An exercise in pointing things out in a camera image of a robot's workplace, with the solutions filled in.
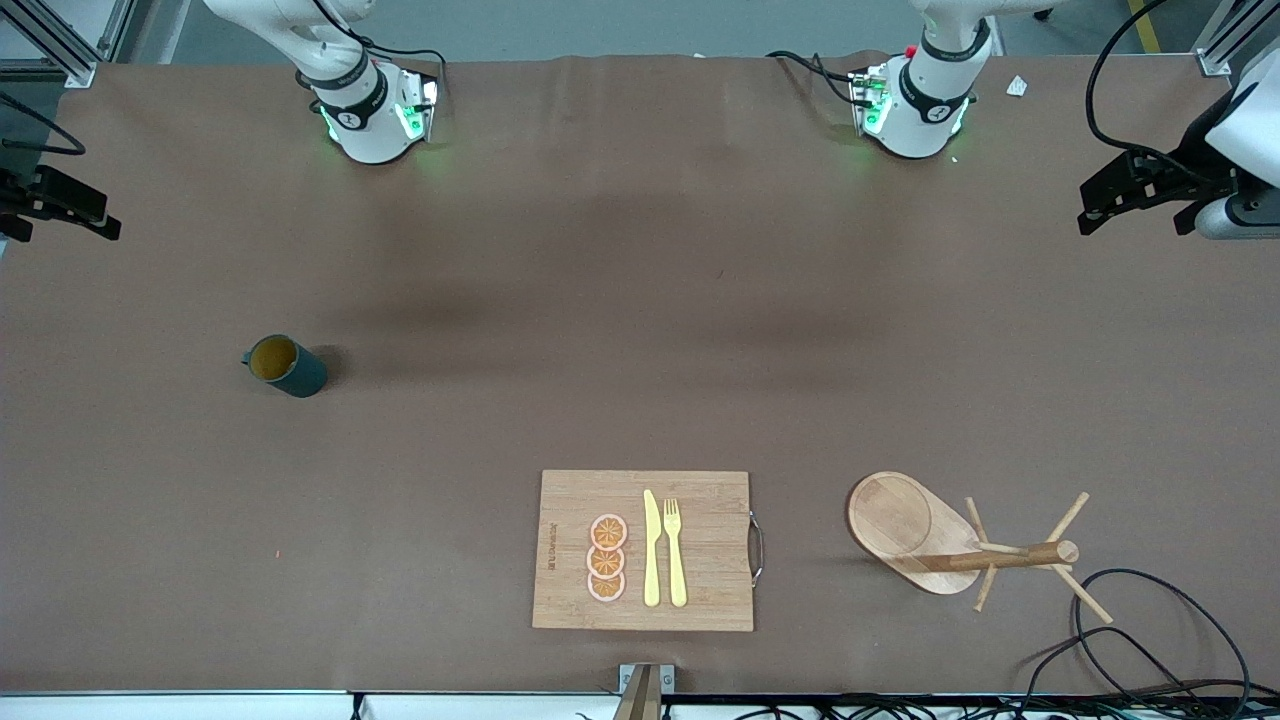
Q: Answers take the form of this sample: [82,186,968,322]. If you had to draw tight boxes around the yellow plastic fork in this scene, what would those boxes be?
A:
[663,498,689,609]

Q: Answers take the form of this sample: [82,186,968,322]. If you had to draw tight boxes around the black looped cable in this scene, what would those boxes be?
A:
[1072,568,1253,701]

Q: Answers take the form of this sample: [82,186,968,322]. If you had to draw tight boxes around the dark green cup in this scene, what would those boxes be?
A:
[241,334,328,399]

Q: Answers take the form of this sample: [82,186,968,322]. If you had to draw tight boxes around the aluminium frame post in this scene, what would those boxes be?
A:
[0,0,136,89]
[1195,0,1280,78]

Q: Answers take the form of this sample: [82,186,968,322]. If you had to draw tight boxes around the yellow plastic knife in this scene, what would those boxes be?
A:
[642,489,663,608]

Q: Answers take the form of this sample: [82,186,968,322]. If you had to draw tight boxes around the wooden cup rack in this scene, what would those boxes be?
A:
[846,470,1114,625]

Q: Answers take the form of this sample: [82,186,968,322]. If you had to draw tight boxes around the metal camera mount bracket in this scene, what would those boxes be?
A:
[612,663,676,720]

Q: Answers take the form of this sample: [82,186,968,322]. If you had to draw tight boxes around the brown table cover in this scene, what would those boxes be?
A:
[0,50,1280,696]

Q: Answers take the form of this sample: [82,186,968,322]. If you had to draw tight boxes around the wooden cutting board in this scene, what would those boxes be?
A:
[531,470,766,633]

